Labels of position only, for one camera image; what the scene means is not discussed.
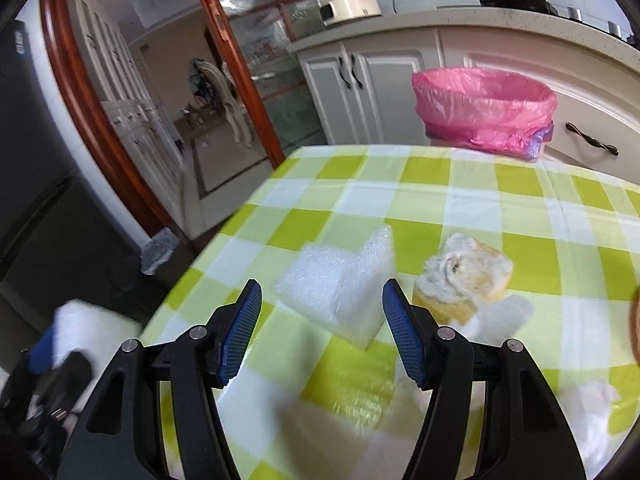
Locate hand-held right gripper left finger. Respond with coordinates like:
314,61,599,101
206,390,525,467
56,280,263,480

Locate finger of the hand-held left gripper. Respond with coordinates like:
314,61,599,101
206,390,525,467
27,327,60,376

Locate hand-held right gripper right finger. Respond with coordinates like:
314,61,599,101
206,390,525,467
382,280,588,480

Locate white foam piece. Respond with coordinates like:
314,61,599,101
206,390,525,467
274,225,396,351

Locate white bin with pink bag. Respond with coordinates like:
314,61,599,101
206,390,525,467
411,67,558,161

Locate yellow sponge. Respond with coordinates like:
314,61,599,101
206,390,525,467
412,240,515,323

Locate clear plastic bag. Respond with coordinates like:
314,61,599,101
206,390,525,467
140,227,180,276

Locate green checked tablecloth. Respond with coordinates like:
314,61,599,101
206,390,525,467
137,144,640,480

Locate dark grey refrigerator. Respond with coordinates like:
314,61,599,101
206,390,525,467
0,20,146,331

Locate white dining chair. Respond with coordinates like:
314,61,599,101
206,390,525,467
220,60,256,148

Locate white hallway cabinet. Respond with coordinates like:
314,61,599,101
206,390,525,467
65,0,186,211

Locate white kitchen counter cabinets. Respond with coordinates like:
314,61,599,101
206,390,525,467
287,7,640,171

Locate sliding glass door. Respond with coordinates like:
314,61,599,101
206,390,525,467
185,0,361,168

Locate white rice cooker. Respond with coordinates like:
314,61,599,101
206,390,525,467
316,0,383,28

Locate black gas stove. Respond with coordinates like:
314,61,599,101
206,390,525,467
437,0,638,46

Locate red-brown wooden door frame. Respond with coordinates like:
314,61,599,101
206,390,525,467
39,0,288,241

